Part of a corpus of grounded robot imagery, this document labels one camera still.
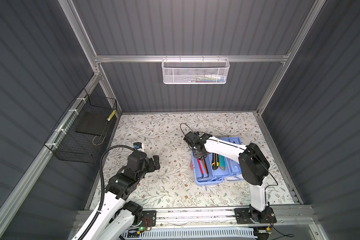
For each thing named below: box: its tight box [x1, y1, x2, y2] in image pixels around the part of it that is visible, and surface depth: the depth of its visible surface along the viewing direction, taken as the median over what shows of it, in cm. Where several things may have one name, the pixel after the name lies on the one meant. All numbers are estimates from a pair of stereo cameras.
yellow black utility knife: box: [211, 152, 220, 170], surface depth 84 cm
